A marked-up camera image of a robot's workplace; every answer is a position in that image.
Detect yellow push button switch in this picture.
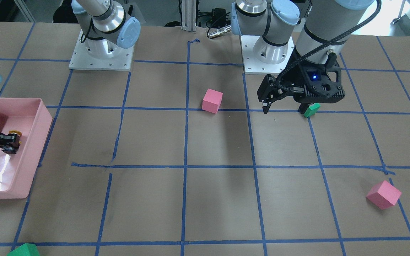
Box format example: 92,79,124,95
0,130,22,154

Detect green foam cube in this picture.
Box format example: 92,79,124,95
302,103,321,118
7,243,40,256

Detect pink plastic bin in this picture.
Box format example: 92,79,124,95
0,98,53,199

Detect pink foam cube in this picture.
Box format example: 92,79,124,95
366,180,402,210
201,89,223,114

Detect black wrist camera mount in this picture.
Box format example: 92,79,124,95
307,52,346,103

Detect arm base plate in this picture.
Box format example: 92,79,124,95
69,31,135,71
240,35,294,75

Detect aluminium frame post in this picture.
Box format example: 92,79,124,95
180,0,198,33

